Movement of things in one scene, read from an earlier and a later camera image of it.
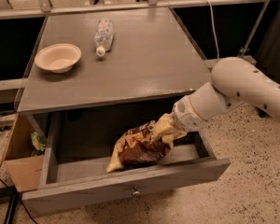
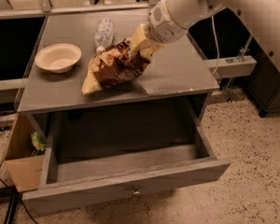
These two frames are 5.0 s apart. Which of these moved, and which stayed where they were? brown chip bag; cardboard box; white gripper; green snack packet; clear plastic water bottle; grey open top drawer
Moved: white gripper; brown chip bag
Stayed: green snack packet; grey open top drawer; clear plastic water bottle; cardboard box
